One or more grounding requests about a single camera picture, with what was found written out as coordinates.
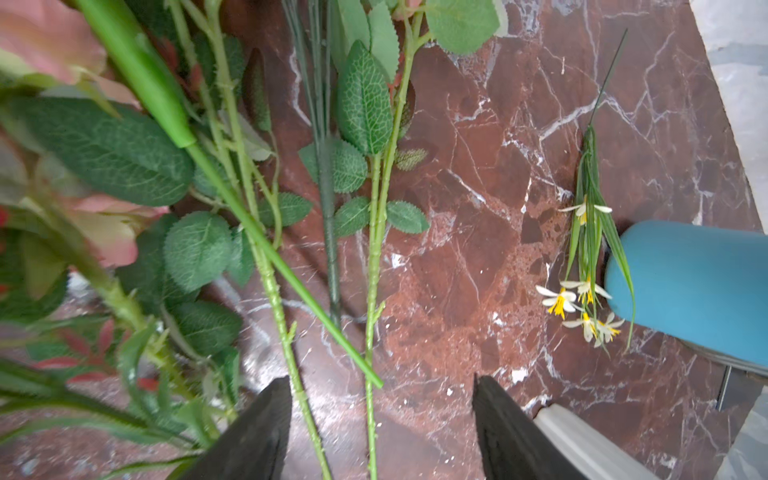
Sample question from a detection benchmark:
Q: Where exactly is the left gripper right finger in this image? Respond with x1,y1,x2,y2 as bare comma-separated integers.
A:
472,375,584,480

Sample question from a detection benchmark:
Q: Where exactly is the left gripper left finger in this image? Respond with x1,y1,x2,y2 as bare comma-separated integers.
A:
182,376,293,480

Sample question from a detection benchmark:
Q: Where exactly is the white ribbed vase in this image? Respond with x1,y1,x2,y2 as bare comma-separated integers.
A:
534,404,658,480

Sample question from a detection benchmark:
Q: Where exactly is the teal ceramic vase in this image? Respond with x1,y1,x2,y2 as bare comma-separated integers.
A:
603,220,767,367

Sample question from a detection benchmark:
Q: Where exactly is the small white daisy sprig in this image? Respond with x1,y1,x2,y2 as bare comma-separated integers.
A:
536,34,636,350

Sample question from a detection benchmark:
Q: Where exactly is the red rose stem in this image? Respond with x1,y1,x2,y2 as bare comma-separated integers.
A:
1,198,242,475

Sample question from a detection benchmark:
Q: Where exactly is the pink rose bunch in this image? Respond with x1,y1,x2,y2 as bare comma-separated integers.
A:
1,1,504,479

